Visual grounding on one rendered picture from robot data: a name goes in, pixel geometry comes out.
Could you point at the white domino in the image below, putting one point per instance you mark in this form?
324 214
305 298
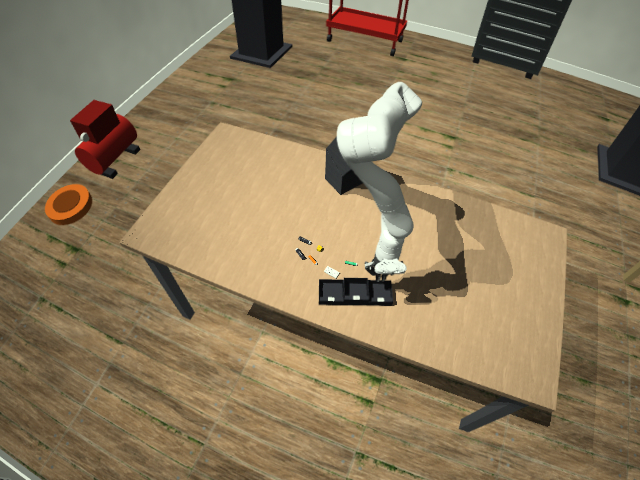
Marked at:
331 272

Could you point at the black rack of bins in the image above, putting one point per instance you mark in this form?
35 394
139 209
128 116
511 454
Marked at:
357 293

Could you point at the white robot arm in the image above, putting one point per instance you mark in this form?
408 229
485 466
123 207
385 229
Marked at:
373 138

